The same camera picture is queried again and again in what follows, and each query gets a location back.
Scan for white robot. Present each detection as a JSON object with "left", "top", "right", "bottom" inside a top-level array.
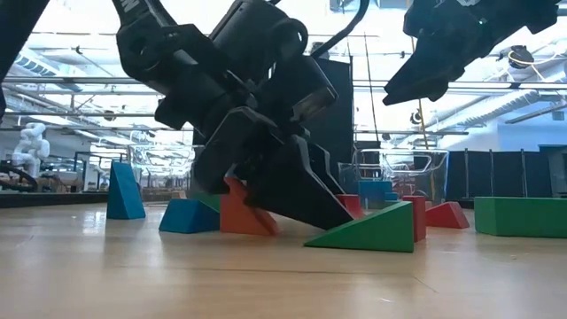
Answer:
[{"left": 11, "top": 121, "right": 51, "bottom": 179}]

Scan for black curved hose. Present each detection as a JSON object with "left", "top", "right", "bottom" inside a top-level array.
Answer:
[{"left": 0, "top": 161, "right": 40, "bottom": 194}]

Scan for blue triangular block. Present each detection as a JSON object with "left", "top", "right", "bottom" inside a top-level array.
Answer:
[
  {"left": 158, "top": 197, "right": 221, "bottom": 235},
  {"left": 105, "top": 160, "right": 147, "bottom": 222}
]

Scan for black ceiling camera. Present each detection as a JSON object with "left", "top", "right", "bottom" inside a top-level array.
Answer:
[{"left": 507, "top": 43, "right": 536, "bottom": 71}]

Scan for orange triangular block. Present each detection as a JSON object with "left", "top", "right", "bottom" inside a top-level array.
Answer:
[{"left": 219, "top": 176, "right": 281, "bottom": 237}]

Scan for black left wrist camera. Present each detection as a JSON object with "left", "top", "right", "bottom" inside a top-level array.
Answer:
[{"left": 260, "top": 55, "right": 341, "bottom": 130}]

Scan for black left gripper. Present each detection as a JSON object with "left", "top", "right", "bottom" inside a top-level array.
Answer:
[{"left": 153, "top": 70, "right": 356, "bottom": 231}]

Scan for yellow cable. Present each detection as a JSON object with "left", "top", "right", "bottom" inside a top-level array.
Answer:
[{"left": 409, "top": 35, "right": 431, "bottom": 151}]

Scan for green triangular block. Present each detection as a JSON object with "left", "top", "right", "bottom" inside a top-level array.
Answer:
[{"left": 303, "top": 199, "right": 416, "bottom": 254}]

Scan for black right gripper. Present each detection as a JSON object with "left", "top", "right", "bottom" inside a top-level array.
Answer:
[{"left": 382, "top": 0, "right": 502, "bottom": 107}]

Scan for green rectangular block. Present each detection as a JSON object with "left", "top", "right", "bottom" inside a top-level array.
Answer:
[{"left": 473, "top": 196, "right": 567, "bottom": 239}]

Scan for blue long block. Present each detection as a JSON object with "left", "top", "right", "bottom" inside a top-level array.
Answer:
[
  {"left": 357, "top": 178, "right": 394, "bottom": 193},
  {"left": 357, "top": 191, "right": 399, "bottom": 203}
]

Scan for red rectangular block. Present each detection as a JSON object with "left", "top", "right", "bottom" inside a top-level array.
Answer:
[{"left": 334, "top": 193, "right": 366, "bottom": 222}]

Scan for green curved block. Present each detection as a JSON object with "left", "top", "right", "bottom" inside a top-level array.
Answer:
[{"left": 190, "top": 191, "right": 221, "bottom": 213}]

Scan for red arch block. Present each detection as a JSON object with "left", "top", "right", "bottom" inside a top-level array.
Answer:
[{"left": 400, "top": 194, "right": 428, "bottom": 244}]

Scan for red triangular block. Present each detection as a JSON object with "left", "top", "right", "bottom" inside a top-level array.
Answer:
[{"left": 425, "top": 200, "right": 471, "bottom": 230}]

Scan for low black partition panels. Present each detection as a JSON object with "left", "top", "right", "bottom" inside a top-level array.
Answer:
[{"left": 446, "top": 148, "right": 555, "bottom": 201}]

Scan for tall black partition screen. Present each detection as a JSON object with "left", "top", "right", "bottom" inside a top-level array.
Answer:
[{"left": 193, "top": 40, "right": 354, "bottom": 200}]

